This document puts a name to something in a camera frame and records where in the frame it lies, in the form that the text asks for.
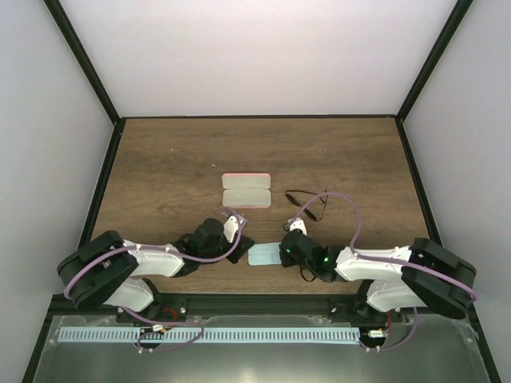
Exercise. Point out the light blue slotted strip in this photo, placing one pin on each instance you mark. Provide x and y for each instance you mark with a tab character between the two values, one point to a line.
317	335

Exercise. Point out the black aluminium frame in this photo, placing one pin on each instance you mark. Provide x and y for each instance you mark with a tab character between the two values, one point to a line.
455	19

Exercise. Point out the pink glasses case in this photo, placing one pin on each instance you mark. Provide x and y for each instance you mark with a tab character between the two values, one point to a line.
246	190

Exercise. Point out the grey metal front plate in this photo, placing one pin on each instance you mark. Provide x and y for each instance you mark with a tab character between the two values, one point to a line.
433	349

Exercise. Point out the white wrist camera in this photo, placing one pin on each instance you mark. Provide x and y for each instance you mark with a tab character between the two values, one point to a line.
295	224
232	225

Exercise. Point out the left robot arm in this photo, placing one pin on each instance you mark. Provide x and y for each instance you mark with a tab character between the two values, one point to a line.
114	271

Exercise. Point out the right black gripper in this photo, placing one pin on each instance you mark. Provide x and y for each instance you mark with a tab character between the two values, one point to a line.
287	261

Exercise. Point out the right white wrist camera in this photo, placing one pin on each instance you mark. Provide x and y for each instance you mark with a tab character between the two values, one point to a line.
295	224

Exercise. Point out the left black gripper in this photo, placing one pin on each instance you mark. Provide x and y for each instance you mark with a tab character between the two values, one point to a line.
235	258

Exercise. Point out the black sunglasses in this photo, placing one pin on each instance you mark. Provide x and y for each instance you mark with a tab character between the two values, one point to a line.
312	210

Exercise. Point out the light blue cleaning cloth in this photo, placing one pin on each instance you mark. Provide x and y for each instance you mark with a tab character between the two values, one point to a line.
264	254

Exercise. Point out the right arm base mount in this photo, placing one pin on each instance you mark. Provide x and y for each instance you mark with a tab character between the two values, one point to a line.
350	308

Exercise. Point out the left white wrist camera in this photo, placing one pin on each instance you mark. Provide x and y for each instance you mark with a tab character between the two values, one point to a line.
232	225

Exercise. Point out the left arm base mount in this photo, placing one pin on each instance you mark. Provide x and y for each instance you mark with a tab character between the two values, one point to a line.
166	308

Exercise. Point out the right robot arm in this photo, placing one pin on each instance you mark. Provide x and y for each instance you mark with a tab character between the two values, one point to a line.
423	274

